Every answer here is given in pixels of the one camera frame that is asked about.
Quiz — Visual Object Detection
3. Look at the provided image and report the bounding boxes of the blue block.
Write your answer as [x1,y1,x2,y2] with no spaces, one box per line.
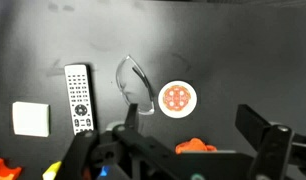
[98,166,109,177]

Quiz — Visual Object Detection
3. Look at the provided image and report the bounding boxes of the white remote control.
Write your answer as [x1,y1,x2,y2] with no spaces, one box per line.
[64,64,94,134]

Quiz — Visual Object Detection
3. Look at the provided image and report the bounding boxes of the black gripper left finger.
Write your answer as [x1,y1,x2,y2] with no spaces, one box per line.
[59,104,138,180]

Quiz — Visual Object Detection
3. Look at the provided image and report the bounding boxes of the yellow block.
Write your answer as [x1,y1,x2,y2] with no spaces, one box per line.
[42,161,62,180]

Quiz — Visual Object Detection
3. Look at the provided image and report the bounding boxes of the white rectangular box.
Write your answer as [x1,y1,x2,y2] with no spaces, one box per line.
[12,102,50,137]

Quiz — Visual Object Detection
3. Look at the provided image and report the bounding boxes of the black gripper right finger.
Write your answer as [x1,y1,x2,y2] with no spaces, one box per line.
[235,104,294,180]

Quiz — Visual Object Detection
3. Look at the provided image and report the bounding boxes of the clear safety glasses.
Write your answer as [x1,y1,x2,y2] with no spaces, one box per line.
[116,55,155,115]

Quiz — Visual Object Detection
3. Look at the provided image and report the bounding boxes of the orange cloth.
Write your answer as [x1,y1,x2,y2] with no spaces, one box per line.
[175,138,217,154]

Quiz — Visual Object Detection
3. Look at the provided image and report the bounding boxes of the orange curved block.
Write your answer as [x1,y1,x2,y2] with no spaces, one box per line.
[0,158,22,180]

